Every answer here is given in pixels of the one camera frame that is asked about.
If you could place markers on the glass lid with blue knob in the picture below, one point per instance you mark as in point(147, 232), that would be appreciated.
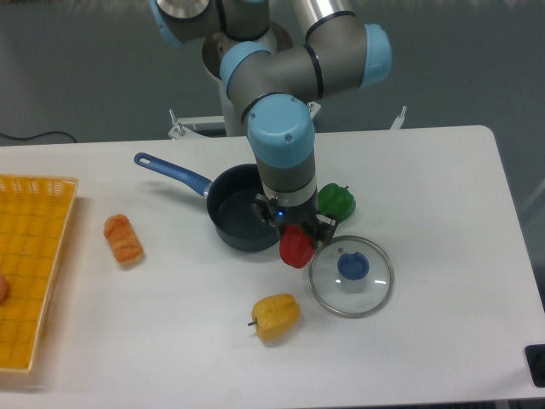
point(351, 277)

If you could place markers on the black device at table edge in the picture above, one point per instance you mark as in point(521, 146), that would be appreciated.
point(535, 356)

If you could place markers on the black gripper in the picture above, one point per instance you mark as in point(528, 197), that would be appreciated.
point(319, 227)

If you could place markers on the yellow woven basket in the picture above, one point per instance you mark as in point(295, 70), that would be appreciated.
point(35, 213)

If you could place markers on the green toy pepper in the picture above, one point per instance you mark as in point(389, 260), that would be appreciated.
point(336, 201)

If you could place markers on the red toy pepper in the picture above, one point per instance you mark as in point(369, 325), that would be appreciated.
point(296, 247)

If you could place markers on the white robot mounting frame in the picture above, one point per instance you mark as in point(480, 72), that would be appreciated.
point(217, 126)

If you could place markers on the yellow toy pepper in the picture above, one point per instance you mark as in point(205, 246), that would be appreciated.
point(274, 315)

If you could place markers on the orange toy bread roll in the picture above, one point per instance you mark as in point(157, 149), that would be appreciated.
point(124, 243)

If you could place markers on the dark pot with blue handle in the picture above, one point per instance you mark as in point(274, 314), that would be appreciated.
point(229, 199)

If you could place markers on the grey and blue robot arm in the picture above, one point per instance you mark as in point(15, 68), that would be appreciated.
point(270, 89)

